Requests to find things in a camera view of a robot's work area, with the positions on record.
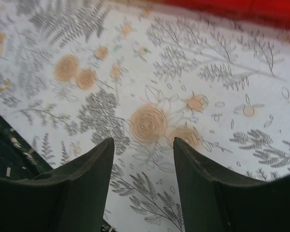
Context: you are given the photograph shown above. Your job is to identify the red double plastic bin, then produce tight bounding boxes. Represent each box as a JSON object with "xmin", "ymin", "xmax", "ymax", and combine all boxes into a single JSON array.
[{"xmin": 161, "ymin": 0, "xmax": 290, "ymax": 29}]

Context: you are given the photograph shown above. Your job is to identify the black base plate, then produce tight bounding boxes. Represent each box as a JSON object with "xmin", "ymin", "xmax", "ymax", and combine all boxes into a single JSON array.
[{"xmin": 0, "ymin": 116, "xmax": 53, "ymax": 180}]

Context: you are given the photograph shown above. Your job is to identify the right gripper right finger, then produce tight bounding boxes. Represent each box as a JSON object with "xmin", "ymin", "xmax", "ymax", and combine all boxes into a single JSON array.
[{"xmin": 174, "ymin": 138, "xmax": 290, "ymax": 232}]

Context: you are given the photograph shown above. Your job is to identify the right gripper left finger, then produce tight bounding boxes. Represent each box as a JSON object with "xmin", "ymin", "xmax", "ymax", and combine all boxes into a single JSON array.
[{"xmin": 0, "ymin": 138, "xmax": 115, "ymax": 232}]

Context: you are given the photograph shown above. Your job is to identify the floral table mat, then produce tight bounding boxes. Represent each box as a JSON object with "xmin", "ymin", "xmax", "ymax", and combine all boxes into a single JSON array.
[{"xmin": 0, "ymin": 0, "xmax": 290, "ymax": 232}]

